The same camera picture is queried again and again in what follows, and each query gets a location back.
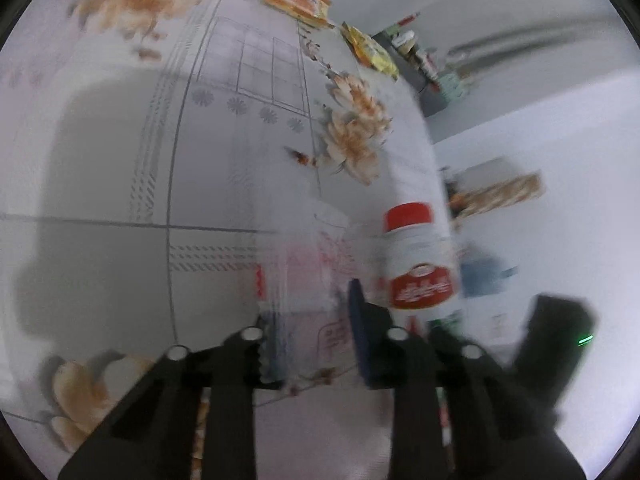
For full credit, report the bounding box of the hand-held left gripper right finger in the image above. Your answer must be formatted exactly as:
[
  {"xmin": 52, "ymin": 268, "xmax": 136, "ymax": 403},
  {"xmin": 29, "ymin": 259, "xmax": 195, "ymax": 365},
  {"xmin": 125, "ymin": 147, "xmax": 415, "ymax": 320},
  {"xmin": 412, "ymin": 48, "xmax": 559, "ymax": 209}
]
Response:
[{"xmin": 348, "ymin": 279, "xmax": 586, "ymax": 480}]

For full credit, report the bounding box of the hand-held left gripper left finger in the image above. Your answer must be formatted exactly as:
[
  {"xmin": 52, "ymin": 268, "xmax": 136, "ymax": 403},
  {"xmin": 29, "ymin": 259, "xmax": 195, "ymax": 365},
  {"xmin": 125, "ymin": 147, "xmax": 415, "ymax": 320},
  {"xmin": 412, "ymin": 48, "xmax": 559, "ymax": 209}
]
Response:
[{"xmin": 57, "ymin": 326, "xmax": 283, "ymax": 480}]

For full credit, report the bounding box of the clear plastic packet red print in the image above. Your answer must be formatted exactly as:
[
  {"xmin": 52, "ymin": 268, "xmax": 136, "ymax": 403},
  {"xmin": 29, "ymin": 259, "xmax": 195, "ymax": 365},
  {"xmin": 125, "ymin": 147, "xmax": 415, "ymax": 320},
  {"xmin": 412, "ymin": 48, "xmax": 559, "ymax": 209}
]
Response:
[{"xmin": 252, "ymin": 200, "xmax": 366, "ymax": 396}]

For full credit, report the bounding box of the white plastic bottle red cap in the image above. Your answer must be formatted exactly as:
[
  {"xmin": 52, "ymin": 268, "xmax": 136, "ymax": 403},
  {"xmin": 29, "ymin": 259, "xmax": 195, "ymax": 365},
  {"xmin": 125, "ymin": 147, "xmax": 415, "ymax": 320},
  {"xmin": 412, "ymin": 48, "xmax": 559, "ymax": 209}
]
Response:
[{"xmin": 382, "ymin": 202, "xmax": 463, "ymax": 328}]

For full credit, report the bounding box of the blue waste basket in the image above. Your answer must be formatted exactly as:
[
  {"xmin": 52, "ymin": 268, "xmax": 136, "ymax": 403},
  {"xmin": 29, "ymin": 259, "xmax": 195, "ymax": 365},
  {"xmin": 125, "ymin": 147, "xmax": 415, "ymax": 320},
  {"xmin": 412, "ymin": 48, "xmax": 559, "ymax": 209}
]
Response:
[{"xmin": 459, "ymin": 255, "xmax": 518, "ymax": 298}]

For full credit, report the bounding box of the patterned roll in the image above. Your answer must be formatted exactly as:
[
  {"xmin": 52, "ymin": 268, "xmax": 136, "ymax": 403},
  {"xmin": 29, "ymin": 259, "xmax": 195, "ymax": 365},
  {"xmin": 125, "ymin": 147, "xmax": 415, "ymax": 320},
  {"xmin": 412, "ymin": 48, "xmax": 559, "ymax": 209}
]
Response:
[{"xmin": 452, "ymin": 172, "xmax": 543, "ymax": 218}]

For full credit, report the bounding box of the floral tablecloth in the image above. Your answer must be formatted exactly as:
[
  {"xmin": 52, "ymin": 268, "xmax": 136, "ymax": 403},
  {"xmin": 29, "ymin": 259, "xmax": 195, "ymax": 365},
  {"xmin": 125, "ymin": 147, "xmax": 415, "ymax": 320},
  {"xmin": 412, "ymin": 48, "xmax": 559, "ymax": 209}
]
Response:
[{"xmin": 0, "ymin": 0, "xmax": 451, "ymax": 480}]

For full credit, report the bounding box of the grey cabinet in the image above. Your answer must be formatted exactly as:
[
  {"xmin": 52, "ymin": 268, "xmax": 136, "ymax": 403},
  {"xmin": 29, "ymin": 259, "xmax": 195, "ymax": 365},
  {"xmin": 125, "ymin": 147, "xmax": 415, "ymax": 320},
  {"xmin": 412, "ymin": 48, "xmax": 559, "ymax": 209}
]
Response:
[{"xmin": 372, "ymin": 30, "xmax": 451, "ymax": 116}]

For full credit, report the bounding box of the mint green desk calendar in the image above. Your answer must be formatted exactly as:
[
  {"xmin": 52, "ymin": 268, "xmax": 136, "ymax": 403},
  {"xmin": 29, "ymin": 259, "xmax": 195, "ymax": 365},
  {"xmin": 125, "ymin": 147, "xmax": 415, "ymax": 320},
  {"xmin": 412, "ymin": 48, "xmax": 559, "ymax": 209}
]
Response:
[{"xmin": 440, "ymin": 72, "xmax": 473, "ymax": 106}]

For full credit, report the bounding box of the yellow crinkled snack packet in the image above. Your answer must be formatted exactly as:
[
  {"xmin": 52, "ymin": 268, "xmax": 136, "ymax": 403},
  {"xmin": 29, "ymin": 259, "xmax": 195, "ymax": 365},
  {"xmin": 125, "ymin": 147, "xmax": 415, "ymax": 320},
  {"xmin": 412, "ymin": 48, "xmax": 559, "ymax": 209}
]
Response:
[{"xmin": 341, "ymin": 22, "xmax": 401, "ymax": 81}]

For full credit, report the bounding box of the orange food packet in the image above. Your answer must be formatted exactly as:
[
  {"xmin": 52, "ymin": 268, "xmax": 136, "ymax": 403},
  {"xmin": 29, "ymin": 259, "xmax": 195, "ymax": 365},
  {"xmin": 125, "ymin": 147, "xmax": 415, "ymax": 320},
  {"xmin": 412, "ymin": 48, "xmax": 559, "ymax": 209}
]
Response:
[{"xmin": 264, "ymin": 0, "xmax": 333, "ymax": 28}]

